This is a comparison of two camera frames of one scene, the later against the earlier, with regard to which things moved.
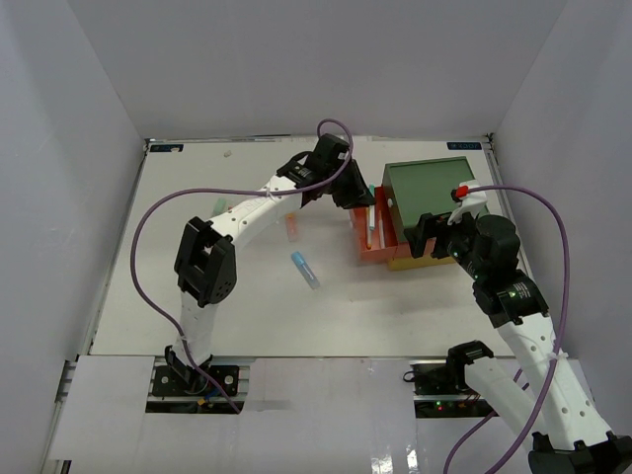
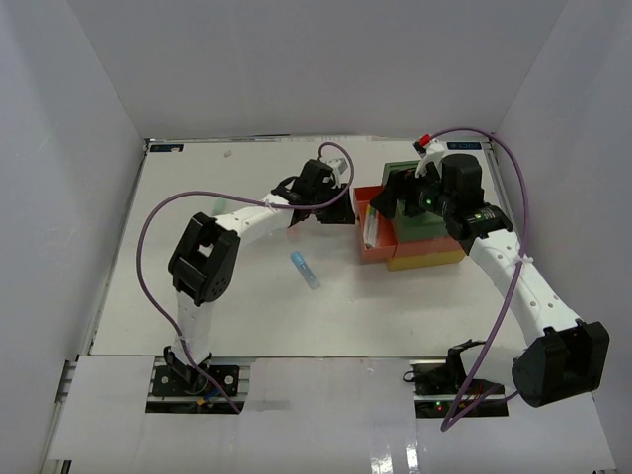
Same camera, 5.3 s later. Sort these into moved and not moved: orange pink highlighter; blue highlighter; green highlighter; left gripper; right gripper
Moved: left gripper; right gripper
Not moved: green highlighter; orange pink highlighter; blue highlighter
